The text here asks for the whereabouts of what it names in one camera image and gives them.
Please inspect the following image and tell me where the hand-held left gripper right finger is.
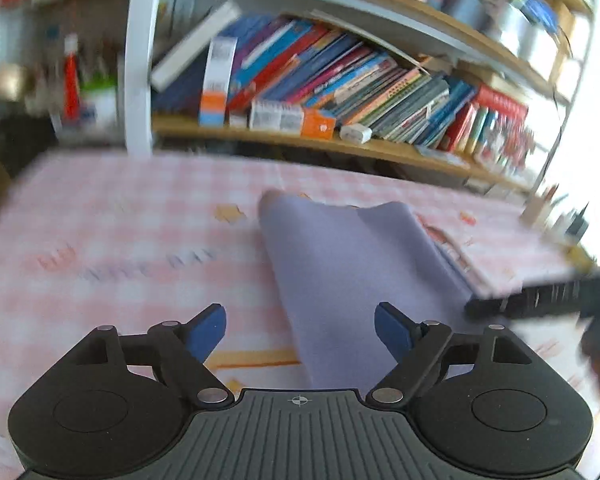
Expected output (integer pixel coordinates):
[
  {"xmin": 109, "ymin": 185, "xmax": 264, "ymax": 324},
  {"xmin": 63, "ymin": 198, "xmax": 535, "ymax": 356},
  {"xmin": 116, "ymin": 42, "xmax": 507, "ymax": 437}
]
[{"xmin": 367, "ymin": 302, "xmax": 533, "ymax": 406}]

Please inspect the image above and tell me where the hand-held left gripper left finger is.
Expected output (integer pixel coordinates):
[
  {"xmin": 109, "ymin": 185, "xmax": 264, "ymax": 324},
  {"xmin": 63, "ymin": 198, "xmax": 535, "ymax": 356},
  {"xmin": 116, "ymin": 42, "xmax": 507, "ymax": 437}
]
[{"xmin": 72, "ymin": 302, "xmax": 236, "ymax": 408}]

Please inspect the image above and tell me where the row of colourful books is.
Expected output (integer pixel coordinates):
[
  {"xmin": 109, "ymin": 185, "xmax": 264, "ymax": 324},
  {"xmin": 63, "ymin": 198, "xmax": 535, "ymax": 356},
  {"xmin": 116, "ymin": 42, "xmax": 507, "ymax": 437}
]
[{"xmin": 152, "ymin": 0, "xmax": 536, "ymax": 171}]

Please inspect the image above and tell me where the gold metal bowl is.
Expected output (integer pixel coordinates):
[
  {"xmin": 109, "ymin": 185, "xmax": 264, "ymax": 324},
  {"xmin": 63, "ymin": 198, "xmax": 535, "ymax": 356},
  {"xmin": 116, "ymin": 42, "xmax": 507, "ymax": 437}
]
[{"xmin": 0, "ymin": 62, "xmax": 28, "ymax": 102}]

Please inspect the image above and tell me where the flat white and orange box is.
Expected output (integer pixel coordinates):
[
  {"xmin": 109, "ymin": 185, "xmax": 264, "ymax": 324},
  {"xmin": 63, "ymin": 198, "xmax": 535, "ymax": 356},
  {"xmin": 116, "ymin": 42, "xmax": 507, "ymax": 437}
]
[{"xmin": 249, "ymin": 100, "xmax": 337, "ymax": 138}]

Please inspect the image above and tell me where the wooden bookshelf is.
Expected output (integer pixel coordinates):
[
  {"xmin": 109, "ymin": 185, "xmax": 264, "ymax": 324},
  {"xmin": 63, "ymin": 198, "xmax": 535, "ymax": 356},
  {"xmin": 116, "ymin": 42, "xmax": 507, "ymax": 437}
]
[{"xmin": 150, "ymin": 0, "xmax": 598, "ymax": 196}]

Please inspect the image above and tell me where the red hanging ornament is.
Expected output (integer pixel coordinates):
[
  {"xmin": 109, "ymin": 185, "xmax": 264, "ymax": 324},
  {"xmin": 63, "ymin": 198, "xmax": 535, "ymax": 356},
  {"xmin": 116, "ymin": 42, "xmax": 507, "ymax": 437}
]
[{"xmin": 62, "ymin": 35, "xmax": 82, "ymax": 121}]

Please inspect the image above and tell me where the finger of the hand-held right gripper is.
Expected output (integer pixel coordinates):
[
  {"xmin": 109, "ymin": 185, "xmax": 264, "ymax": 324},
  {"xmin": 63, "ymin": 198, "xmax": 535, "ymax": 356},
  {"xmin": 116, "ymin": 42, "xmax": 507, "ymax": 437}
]
[{"xmin": 464, "ymin": 279, "xmax": 583, "ymax": 320}]

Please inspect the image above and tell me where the pink checkered bed sheet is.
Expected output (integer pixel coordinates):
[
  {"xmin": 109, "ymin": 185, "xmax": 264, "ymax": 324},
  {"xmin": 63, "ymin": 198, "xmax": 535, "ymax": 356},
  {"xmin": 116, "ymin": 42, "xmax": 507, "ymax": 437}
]
[{"xmin": 0, "ymin": 150, "xmax": 600, "ymax": 480}]

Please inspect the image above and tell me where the white shelf post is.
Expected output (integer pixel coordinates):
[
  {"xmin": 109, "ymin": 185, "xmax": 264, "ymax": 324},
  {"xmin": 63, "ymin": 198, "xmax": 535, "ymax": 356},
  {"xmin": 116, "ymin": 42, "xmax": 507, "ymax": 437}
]
[{"xmin": 124, "ymin": 0, "xmax": 196, "ymax": 158}]

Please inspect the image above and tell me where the small white eraser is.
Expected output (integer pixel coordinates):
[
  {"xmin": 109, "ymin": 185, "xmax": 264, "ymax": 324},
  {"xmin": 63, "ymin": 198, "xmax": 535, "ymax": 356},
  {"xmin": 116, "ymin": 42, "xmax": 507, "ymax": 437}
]
[{"xmin": 339, "ymin": 124, "xmax": 373, "ymax": 144}]

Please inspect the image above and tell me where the purple sweater with orange flame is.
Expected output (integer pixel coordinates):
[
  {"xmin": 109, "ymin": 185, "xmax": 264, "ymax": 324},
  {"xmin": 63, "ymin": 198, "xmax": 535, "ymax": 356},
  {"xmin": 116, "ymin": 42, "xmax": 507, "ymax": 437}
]
[{"xmin": 257, "ymin": 189, "xmax": 486, "ymax": 393}]

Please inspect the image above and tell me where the white jar with green lid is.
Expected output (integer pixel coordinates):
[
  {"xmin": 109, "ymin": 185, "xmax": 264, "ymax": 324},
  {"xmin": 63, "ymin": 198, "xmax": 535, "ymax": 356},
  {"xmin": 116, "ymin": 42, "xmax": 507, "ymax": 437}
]
[{"xmin": 80, "ymin": 77, "xmax": 121, "ymax": 132}]

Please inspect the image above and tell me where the tall white and orange box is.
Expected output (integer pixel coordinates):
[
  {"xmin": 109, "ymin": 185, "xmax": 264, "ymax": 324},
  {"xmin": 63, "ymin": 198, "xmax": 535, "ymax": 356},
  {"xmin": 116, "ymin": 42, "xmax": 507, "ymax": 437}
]
[{"xmin": 198, "ymin": 37, "xmax": 238, "ymax": 127}]

